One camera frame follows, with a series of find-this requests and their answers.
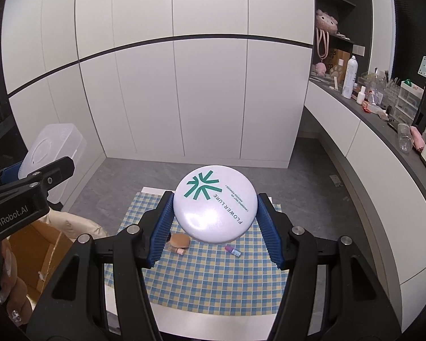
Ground small brown cardboard carton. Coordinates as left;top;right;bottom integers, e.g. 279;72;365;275
327;48;352;79

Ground person's left hand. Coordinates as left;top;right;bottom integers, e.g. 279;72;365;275
0;236;34;325

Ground pink cloth pouch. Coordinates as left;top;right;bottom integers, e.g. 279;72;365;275
410;126;426;153

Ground brown cardboard box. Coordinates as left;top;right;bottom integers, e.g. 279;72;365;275
7;218;75;294

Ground white low table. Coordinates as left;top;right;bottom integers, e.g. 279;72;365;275
103;186;292;341

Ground cream cushioned chair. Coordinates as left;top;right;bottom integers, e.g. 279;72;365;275
46;210;109;242

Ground translucent square plastic box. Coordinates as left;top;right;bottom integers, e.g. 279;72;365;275
18;124;87;205

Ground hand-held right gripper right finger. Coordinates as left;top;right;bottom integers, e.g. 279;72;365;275
257;192;402;341

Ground black wall shelf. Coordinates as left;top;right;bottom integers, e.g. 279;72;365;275
314;0;373;57

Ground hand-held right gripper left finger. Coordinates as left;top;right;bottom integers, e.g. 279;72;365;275
26;191;175;341

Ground white round compact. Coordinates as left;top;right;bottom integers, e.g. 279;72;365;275
173;165;259;245

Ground pink plush bag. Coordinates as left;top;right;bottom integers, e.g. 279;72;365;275
314;9;340;59

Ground white mini drawer unit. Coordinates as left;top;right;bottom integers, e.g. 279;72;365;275
394;80;426;121

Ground white counter cabinet dark top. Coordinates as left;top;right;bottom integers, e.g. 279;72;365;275
303;78;426;331

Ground white spray bottle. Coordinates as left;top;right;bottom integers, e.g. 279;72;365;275
341;56;359;99

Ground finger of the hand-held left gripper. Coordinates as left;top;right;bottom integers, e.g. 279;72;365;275
0;161;24;190
26;156;75;199

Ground blue yellow checkered tablecloth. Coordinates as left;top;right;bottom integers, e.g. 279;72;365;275
105;192;295;317

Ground clear acrylic organizer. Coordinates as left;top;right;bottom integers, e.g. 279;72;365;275
358;70;400;105

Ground white wardrobe cabinets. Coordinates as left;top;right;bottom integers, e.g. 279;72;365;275
2;0;315;169

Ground tan makeup puff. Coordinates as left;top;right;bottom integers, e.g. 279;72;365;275
170;234;191;249

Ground clear drinking glass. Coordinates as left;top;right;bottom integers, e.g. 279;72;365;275
397;124;412;153

